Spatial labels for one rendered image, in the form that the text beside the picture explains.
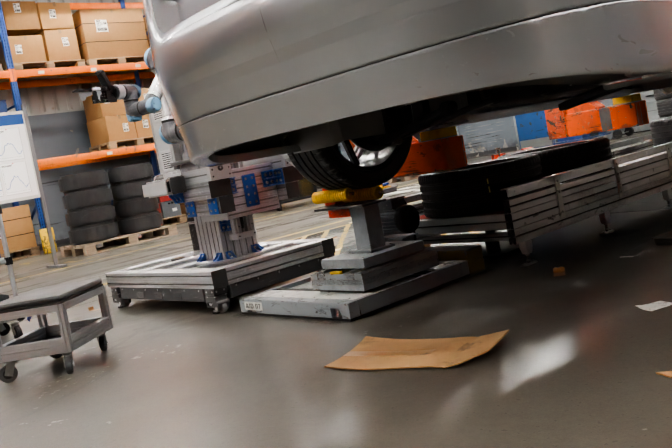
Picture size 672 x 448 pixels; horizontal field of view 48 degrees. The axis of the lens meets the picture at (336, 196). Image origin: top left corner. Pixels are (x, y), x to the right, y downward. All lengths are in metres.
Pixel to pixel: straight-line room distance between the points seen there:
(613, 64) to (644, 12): 0.13
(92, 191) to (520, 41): 9.32
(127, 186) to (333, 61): 9.14
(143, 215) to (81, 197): 0.92
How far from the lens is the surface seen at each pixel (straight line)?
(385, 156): 3.61
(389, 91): 1.94
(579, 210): 4.20
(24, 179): 9.55
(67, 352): 3.42
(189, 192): 4.19
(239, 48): 2.29
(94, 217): 10.72
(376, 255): 3.43
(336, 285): 3.47
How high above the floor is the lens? 0.70
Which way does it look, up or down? 3 degrees down
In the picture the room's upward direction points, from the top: 11 degrees counter-clockwise
